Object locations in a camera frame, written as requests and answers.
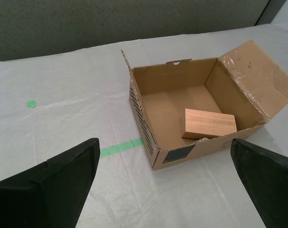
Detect brown cardboard box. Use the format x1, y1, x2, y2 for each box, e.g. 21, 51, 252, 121
121, 39, 288, 171

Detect long green tape strip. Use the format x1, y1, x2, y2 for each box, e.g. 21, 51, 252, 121
100, 138, 144, 158

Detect white plastic table cover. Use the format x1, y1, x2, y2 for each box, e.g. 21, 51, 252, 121
0, 22, 288, 228

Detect black partition post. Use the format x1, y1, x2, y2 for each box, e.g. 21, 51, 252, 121
253, 0, 279, 27

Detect grey fabric partition panel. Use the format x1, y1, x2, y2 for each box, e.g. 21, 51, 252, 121
0, 0, 271, 63

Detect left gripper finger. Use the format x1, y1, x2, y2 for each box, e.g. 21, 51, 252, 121
230, 138, 288, 228
0, 137, 101, 228

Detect light wooden block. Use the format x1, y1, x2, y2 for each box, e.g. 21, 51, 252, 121
181, 108, 237, 140

